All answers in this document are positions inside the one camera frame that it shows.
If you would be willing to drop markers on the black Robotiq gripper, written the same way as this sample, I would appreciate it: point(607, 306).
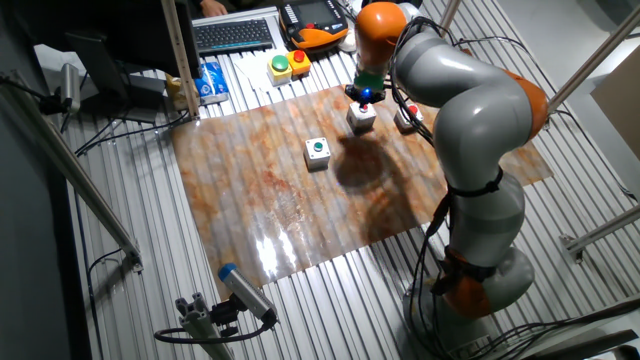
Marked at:
point(365, 94)

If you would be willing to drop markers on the grey box red mushroom button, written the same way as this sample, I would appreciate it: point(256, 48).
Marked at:
point(402, 122)

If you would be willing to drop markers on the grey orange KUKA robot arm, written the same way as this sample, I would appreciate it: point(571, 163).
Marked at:
point(475, 110)

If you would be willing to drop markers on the bystander hand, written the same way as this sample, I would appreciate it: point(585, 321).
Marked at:
point(214, 7)

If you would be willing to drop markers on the green gripper mounting adapter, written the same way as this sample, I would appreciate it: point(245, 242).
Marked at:
point(369, 81)

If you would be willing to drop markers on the white computer mouse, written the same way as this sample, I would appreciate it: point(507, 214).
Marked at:
point(347, 44)

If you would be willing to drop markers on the grey box green flat button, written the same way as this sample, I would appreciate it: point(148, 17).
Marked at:
point(315, 157)

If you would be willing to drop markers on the orange box red mushroom button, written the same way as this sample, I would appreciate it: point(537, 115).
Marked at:
point(300, 65)

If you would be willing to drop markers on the orange black teach pendant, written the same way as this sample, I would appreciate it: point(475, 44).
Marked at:
point(312, 30)

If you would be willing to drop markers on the yellow box green mushroom button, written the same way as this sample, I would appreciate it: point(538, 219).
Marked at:
point(279, 72)

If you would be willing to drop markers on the white paper sheets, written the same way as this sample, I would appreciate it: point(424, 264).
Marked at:
point(255, 70)

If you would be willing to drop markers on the marble pattern orange mat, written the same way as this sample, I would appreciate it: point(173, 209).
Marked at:
point(275, 200)

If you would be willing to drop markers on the black keyboard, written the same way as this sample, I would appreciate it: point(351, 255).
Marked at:
point(232, 35)

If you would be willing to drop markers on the blue white tissue pack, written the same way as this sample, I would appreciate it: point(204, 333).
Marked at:
point(212, 85)

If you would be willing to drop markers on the yellow plastic bag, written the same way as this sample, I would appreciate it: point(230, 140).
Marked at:
point(175, 92)

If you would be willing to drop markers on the brown cardboard panel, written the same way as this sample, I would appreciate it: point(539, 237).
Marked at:
point(620, 105)

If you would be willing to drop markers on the black computer monitor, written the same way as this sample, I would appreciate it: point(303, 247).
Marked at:
point(100, 30)

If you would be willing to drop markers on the short aluminium profile stub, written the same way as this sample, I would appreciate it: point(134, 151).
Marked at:
point(200, 325)

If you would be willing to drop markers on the long slanted aluminium bar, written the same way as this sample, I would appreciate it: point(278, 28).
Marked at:
point(75, 170)

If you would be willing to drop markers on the aluminium frame post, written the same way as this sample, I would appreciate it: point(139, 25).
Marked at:
point(600, 50)
point(450, 15)

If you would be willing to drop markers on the upright post with ruler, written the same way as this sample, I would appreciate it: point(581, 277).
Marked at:
point(181, 60)

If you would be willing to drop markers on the grey camera with blue cap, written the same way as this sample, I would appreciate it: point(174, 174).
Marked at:
point(245, 292)

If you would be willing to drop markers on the aluminium frame bar with bracket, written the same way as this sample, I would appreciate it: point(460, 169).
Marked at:
point(605, 227)

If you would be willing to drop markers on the silver camera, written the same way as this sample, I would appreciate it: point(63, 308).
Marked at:
point(70, 87)

